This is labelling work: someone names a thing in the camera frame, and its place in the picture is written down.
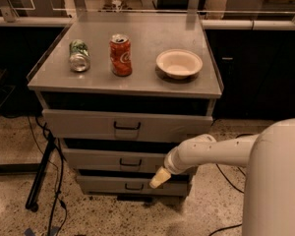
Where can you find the green soda can lying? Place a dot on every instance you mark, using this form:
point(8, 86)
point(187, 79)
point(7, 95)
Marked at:
point(79, 58)

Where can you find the grey top drawer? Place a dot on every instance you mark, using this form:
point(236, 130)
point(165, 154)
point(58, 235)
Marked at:
point(142, 127)

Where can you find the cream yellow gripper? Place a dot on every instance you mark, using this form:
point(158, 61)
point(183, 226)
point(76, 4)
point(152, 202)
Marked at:
point(171, 164)

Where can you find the grey drawer cabinet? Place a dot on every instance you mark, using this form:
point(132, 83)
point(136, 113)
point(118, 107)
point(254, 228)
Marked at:
point(147, 90)

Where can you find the white paper bowl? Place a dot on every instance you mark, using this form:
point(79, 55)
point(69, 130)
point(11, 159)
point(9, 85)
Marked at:
point(179, 64)

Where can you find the black stand leg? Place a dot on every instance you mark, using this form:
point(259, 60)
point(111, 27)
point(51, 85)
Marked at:
point(31, 203)

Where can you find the grey drawer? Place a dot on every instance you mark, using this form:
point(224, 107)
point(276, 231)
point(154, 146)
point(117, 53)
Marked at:
point(136, 186)
point(142, 127)
point(113, 160)

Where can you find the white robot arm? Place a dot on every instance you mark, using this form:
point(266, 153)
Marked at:
point(269, 195)

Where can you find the red cola can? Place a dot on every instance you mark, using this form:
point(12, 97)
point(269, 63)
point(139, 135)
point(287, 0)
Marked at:
point(120, 54)

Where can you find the clear plastic bottle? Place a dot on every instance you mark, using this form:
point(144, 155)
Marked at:
point(117, 5)

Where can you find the grey bottom drawer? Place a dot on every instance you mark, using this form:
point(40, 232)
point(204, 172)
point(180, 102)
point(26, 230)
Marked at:
point(136, 186)

